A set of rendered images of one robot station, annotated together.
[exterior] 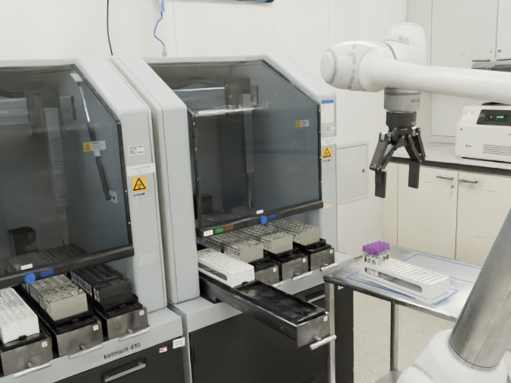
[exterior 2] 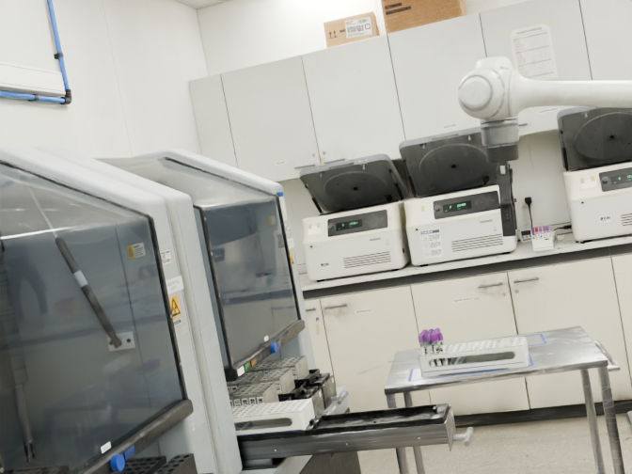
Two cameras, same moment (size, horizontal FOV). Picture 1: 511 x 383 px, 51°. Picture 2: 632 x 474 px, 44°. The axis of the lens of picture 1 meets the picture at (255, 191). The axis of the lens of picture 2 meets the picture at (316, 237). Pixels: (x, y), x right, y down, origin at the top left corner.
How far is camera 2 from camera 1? 1.16 m
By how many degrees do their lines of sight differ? 38
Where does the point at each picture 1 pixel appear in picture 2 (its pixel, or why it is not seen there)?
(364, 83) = (513, 105)
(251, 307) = (355, 437)
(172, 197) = (201, 323)
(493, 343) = not seen: outside the picture
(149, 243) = (195, 395)
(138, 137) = (164, 240)
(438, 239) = not seen: hidden behind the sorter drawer
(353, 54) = (499, 77)
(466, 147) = (323, 266)
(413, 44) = not seen: hidden behind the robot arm
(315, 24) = (116, 135)
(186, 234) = (219, 377)
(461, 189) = (327, 320)
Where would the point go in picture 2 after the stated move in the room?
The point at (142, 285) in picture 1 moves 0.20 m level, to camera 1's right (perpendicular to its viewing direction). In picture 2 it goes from (199, 461) to (273, 432)
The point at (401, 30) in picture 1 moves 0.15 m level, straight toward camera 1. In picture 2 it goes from (499, 61) to (540, 45)
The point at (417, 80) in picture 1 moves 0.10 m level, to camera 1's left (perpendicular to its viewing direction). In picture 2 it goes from (571, 93) to (543, 97)
